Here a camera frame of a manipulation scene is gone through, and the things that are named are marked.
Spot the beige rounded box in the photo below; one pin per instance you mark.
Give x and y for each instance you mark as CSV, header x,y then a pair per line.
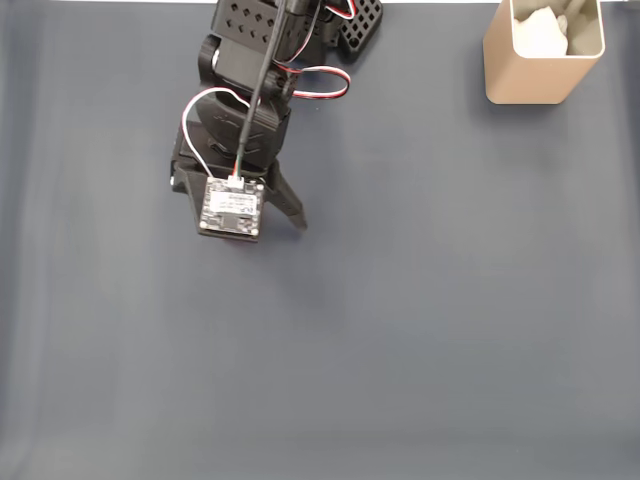
x,y
530,77

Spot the camera circuit board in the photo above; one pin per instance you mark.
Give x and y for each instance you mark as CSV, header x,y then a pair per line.
x,y
231,207

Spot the dark grey table mat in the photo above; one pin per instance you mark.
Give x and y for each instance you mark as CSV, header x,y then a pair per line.
x,y
350,325

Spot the white crumpled tissue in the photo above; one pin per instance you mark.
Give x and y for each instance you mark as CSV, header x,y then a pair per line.
x,y
540,32

